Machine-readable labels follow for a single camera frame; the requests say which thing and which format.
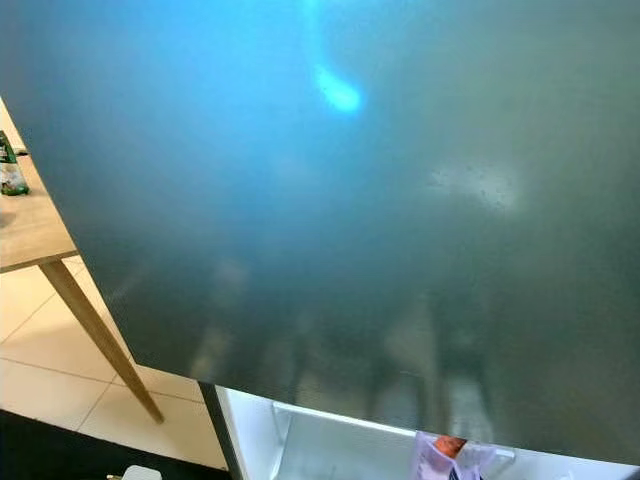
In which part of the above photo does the clear purple measuring jug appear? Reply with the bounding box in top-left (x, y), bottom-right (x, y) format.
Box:
top-left (408, 432), bottom-right (511, 480)

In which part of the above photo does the orange carrot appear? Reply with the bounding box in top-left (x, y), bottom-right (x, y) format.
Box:
top-left (432, 435), bottom-right (469, 459)

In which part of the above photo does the light wooden dining table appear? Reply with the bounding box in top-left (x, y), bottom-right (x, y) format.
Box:
top-left (0, 100), bottom-right (164, 424)

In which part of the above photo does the green stock pouch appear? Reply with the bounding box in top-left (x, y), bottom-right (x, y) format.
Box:
top-left (0, 130), bottom-right (29, 197)

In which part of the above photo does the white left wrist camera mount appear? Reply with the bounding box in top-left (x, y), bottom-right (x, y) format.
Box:
top-left (122, 465), bottom-right (163, 480)

